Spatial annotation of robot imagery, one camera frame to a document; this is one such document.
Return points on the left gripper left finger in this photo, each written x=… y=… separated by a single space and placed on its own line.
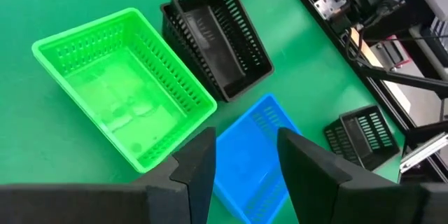
x=189 y=182

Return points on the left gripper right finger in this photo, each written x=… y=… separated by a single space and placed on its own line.
x=315 y=189

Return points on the green plastic slotted basket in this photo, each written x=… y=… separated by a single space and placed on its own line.
x=122 y=87

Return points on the black plastic slotted basket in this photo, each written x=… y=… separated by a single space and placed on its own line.
x=168 y=24
x=213 y=49

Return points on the blue plastic slotted basket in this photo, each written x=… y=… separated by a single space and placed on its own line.
x=245 y=154

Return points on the small black slotted basket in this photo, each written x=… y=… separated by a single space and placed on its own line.
x=364 y=147

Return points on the silver aluminium extrusion piece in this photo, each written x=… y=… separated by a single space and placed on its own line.
x=423 y=152

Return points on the beige board strip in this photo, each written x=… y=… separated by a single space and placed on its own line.
x=399 y=96

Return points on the black box with red trim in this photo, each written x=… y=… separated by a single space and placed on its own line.
x=392 y=52

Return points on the black diagonal frame bar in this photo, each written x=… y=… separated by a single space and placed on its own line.
x=413 y=80

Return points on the silver metal bracket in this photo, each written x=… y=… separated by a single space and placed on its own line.
x=325 y=5

